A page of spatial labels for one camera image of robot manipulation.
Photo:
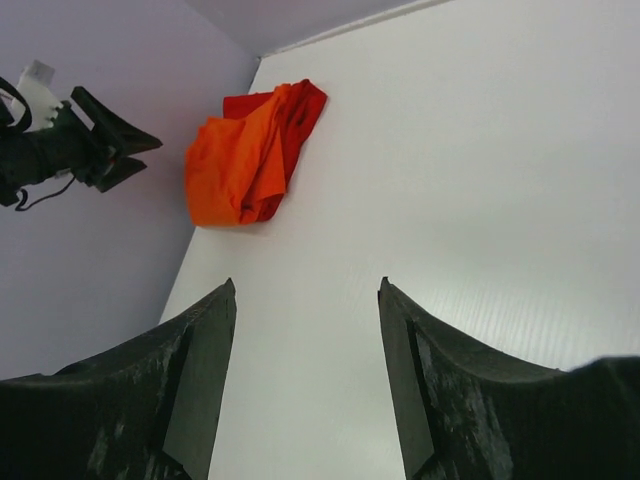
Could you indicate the folded red t shirt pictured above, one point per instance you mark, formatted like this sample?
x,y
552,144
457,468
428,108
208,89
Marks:
x,y
273,129

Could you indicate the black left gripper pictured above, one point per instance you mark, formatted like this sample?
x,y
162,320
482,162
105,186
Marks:
x,y
90,155

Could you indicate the orange t shirt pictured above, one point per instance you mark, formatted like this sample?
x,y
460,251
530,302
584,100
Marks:
x,y
208,174

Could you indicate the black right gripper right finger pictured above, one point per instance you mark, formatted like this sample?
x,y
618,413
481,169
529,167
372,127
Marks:
x,y
465,410

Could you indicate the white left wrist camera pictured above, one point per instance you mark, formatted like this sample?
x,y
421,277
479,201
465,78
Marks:
x,y
30,105

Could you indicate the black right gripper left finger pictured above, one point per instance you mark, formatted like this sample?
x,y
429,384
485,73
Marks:
x,y
148,408

